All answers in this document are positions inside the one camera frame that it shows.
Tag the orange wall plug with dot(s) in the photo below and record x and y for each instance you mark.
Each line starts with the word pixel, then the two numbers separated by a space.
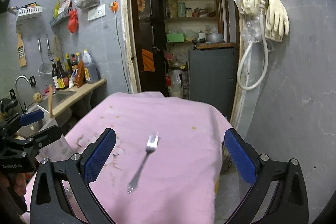
pixel 114 6

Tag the white perforated utensil holder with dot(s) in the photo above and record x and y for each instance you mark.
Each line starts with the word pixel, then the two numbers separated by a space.
pixel 56 151

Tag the white wall basket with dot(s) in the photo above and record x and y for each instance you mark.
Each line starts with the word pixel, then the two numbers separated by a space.
pixel 29 12

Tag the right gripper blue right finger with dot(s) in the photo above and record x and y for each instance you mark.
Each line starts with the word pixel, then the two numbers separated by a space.
pixel 248 162

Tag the grey cabinet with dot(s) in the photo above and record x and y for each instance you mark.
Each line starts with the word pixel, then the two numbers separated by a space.
pixel 212 78

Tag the green box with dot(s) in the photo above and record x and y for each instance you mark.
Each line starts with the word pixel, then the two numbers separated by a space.
pixel 175 38

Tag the grey wall shelf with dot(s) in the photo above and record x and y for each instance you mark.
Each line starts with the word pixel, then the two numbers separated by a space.
pixel 61 17

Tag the chrome faucet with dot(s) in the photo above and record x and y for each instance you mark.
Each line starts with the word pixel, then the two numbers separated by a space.
pixel 19 91

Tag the orange spice packet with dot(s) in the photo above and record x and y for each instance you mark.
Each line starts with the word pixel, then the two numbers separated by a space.
pixel 79 78

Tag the white wall switch socket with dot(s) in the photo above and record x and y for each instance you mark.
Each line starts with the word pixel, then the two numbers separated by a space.
pixel 97 12

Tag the dark soy sauce bottle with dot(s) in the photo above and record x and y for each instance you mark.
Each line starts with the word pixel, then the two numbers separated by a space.
pixel 63 80

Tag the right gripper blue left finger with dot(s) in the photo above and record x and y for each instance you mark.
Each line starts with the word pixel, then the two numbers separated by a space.
pixel 96 154

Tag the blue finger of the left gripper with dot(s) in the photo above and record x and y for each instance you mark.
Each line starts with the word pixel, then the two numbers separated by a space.
pixel 31 117

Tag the large vinegar jug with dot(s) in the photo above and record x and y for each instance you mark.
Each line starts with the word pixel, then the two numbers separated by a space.
pixel 90 69

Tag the wooden grater board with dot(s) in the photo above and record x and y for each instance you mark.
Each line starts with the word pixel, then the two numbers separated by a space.
pixel 21 48

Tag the pink floral tablecloth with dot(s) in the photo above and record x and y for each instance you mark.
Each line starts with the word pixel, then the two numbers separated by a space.
pixel 177 183

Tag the wooden chopstick purple band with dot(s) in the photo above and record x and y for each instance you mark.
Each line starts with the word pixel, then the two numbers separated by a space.
pixel 50 101

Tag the silver fork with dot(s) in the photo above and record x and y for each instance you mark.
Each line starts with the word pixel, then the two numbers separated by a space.
pixel 151 146

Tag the person's left hand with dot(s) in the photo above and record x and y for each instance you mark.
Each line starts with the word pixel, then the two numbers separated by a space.
pixel 19 183

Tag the stainless steel sink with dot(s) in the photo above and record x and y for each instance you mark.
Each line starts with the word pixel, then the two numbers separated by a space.
pixel 57 98

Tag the metal pot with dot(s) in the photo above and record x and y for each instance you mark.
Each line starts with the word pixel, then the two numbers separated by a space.
pixel 214 38

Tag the loofah sponge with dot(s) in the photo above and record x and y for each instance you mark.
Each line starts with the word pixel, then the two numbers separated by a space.
pixel 37 97

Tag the cream rubber gloves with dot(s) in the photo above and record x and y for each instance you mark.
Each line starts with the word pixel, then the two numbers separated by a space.
pixel 277 21

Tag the beige kitchen counter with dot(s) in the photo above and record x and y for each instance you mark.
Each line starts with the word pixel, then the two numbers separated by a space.
pixel 80 93

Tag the red plastic bag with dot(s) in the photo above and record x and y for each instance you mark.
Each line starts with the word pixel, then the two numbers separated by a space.
pixel 73 21

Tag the black wok pan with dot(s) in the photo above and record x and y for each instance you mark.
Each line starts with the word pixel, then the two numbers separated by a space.
pixel 7 108

